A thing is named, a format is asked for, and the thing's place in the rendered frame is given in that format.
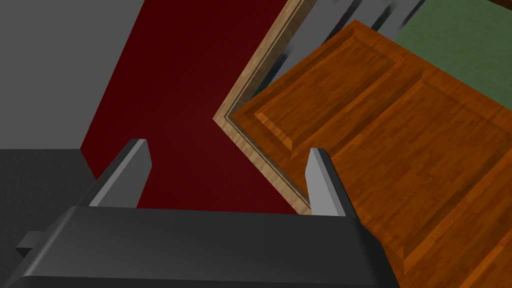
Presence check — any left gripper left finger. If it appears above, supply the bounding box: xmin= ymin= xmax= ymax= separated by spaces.
xmin=76 ymin=138 xmax=153 ymax=209

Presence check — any orange-brown wooden door leaf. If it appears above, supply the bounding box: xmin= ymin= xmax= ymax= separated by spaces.
xmin=231 ymin=19 xmax=512 ymax=288

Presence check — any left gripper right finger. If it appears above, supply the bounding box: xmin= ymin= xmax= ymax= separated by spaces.
xmin=304 ymin=147 xmax=360 ymax=219

